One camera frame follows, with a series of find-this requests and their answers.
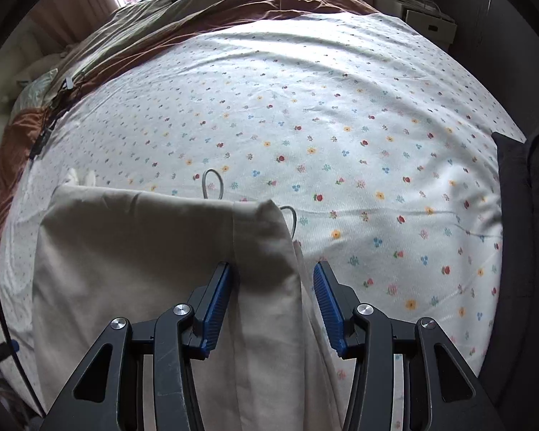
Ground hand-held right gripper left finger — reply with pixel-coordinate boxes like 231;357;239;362
47;261;233;431

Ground dark wardrobe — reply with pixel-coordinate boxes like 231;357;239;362
449;0;528;113

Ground black device with cables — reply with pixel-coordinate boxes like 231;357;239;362
29;76;79;162

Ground white nightstand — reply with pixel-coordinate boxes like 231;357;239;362
375;0;458;46

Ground olive beige duvet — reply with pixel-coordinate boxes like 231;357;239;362
49;0;270;82

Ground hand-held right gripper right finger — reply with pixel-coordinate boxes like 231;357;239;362
313;260;507;431

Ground pink curtain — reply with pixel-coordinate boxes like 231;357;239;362
36;0;120;52

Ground light green pillow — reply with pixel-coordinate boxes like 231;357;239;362
11;68;61;115

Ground white floral bed sheet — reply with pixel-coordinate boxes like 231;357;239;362
0;11;526;414

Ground beige coat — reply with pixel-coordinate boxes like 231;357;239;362
31;168;351;431

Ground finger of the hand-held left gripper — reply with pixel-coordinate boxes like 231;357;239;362
0;341;21;373

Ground dark cloth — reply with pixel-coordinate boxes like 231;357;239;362
492;131;539;431

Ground brown blanket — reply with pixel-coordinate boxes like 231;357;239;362
0;0;378;252

